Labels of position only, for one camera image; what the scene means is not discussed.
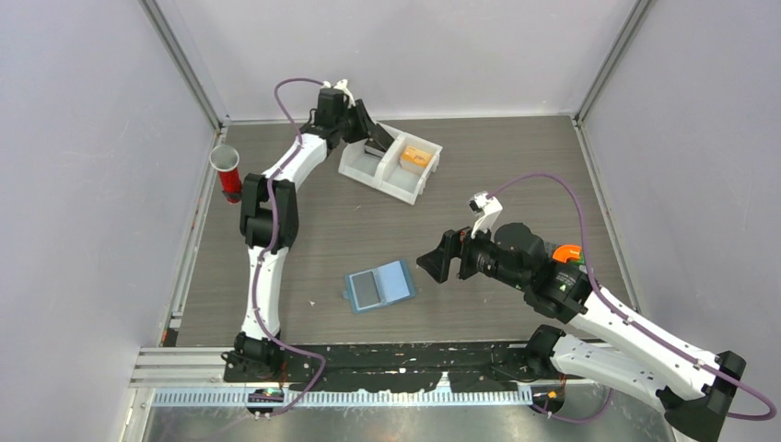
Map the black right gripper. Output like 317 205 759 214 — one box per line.
416 216 529 292

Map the blue leather card holder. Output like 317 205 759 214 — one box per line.
343 260 417 314

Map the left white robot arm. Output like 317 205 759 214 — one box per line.
223 81 394 381

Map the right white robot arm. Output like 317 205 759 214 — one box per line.
416 223 746 441

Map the black card box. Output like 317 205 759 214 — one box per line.
364 138 387 159

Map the orange card box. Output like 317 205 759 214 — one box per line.
399 145 434 176

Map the white divided plastic bin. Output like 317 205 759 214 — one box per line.
338 122 443 205

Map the orange toy brick arch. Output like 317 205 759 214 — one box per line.
552 244 584 264

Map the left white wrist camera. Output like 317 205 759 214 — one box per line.
321 78 356 108

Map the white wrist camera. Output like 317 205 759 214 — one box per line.
321 78 356 108
469 192 503 238

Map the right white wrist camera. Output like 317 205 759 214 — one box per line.
469 192 503 238

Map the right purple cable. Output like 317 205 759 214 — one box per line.
484 172 778 425

